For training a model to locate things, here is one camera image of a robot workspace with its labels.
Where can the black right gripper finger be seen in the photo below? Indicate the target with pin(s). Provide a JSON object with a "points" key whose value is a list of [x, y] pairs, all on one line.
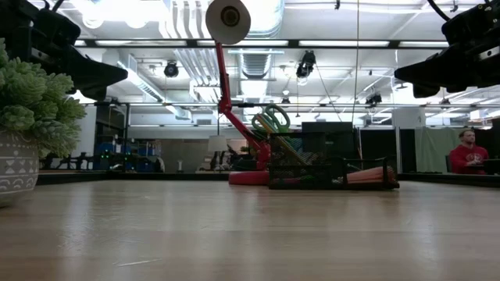
{"points": [[426, 91], [441, 70]]}

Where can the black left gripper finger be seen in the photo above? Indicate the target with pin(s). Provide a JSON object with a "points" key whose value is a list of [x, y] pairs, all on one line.
{"points": [[95, 94], [90, 74]]}

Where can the black office partition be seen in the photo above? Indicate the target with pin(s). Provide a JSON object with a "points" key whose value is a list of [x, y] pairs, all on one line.
{"points": [[375, 144]]}

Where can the black mesh desk organizer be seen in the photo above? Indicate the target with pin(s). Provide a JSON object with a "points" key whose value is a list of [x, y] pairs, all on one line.
{"points": [[312, 168]]}

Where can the black background rack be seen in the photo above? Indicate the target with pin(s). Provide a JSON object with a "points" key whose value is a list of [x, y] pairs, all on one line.
{"points": [[127, 136]]}

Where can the black hanging ceiling fixture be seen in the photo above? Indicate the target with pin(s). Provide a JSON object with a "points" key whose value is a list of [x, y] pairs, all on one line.
{"points": [[373, 98], [306, 64], [171, 69]]}

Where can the pale green curtain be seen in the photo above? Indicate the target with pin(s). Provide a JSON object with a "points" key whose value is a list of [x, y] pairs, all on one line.
{"points": [[433, 150]]}

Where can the green artificial succulent plant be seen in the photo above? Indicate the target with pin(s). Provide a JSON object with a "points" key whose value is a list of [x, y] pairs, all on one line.
{"points": [[31, 101]]}

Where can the person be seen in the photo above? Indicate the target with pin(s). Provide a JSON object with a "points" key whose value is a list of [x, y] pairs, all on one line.
{"points": [[466, 158]]}

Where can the grey patterned plant pot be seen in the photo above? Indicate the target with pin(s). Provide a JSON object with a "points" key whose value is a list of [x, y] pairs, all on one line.
{"points": [[15, 168]]}

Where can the red desk lamp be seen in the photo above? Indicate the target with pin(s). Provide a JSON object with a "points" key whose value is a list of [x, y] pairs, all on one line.
{"points": [[224, 78]]}

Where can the white background table lamp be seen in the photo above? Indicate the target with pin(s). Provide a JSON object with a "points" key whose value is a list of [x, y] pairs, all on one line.
{"points": [[217, 143]]}

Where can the thin black frame bar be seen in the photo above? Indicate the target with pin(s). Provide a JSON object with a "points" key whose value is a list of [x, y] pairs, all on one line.
{"points": [[176, 104]]}

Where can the black aluminium table frame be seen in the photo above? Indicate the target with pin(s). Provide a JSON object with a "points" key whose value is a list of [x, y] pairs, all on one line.
{"points": [[117, 176]]}

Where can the black overhead frame bar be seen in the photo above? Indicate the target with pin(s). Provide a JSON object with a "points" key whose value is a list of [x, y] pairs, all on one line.
{"points": [[273, 43]]}

